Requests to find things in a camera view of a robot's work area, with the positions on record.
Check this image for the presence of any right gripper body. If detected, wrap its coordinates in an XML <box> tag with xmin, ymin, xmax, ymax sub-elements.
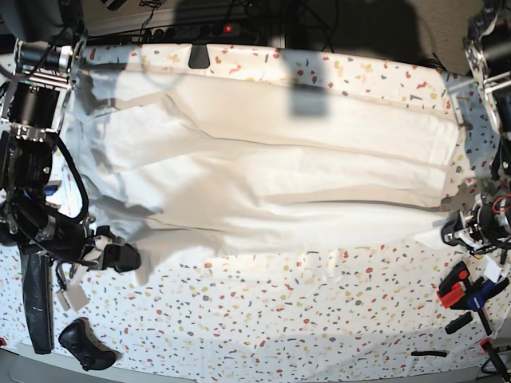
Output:
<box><xmin>23</xmin><ymin>219</ymin><xmax>120</xmax><ymax>270</ymax></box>

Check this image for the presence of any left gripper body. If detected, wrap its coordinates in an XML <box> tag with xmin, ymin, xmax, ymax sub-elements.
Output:
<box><xmin>449</xmin><ymin>193</ymin><xmax>510</xmax><ymax>255</ymax></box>

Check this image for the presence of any white T-shirt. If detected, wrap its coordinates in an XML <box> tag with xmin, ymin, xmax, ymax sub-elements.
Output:
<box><xmin>65</xmin><ymin>69</ymin><xmax>459</xmax><ymax>271</ymax></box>

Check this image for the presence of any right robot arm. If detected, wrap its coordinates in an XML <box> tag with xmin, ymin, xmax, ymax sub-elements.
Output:
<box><xmin>1</xmin><ymin>1</ymin><xmax>141</xmax><ymax>273</ymax></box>

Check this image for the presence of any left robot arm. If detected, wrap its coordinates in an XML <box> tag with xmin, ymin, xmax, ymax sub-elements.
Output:
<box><xmin>442</xmin><ymin>1</ymin><xmax>510</xmax><ymax>258</ymax></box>

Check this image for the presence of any long black sleeve pouch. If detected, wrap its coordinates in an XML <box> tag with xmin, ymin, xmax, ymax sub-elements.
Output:
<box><xmin>21</xmin><ymin>254</ymin><xmax>53</xmax><ymax>355</ymax></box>

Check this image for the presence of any right blue bar clamp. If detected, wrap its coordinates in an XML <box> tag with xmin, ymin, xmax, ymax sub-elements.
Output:
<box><xmin>437</xmin><ymin>261</ymin><xmax>510</xmax><ymax>382</ymax></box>

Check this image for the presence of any small black block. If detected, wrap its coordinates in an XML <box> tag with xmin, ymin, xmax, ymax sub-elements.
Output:
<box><xmin>445</xmin><ymin>312</ymin><xmax>473</xmax><ymax>334</ymax></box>

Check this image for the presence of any black game controller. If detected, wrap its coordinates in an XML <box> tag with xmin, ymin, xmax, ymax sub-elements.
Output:
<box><xmin>58</xmin><ymin>318</ymin><xmax>117</xmax><ymax>371</ymax></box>

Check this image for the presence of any black table edge clip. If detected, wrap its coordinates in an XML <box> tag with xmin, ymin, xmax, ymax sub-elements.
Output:
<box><xmin>188</xmin><ymin>45</ymin><xmax>210</xmax><ymax>69</ymax></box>

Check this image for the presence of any black power strip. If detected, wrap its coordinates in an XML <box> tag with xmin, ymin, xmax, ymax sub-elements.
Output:
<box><xmin>142</xmin><ymin>23</ymin><xmax>242</xmax><ymax>42</ymax></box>

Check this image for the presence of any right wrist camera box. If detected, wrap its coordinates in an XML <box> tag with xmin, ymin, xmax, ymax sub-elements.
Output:
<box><xmin>56</xmin><ymin>284</ymin><xmax>89</xmax><ymax>312</ymax></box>

